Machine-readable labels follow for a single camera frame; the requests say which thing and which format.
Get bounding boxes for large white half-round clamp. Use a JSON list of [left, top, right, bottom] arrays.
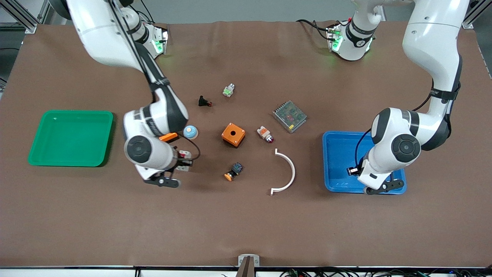
[[270, 149, 296, 196]]

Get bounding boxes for aluminium frame profile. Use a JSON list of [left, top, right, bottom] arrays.
[[0, 0, 41, 34], [462, 0, 492, 30]]

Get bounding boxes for black tangled cables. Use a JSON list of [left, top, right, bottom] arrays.
[[280, 267, 492, 277]]

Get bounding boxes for blue plastic tray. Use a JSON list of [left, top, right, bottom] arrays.
[[322, 131, 407, 195]]

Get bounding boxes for white red circuit breaker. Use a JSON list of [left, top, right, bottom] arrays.
[[177, 150, 193, 172]]

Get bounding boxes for metal mesh power supply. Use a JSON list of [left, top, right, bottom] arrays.
[[273, 100, 308, 134]]

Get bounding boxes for orange head push button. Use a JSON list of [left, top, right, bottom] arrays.
[[224, 162, 243, 182]]

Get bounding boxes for red pilot light switch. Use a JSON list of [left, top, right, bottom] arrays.
[[257, 125, 275, 144]]

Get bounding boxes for green plastic tray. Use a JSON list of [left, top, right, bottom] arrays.
[[28, 110, 114, 167]]

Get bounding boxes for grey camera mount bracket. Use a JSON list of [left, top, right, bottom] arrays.
[[235, 254, 260, 277]]

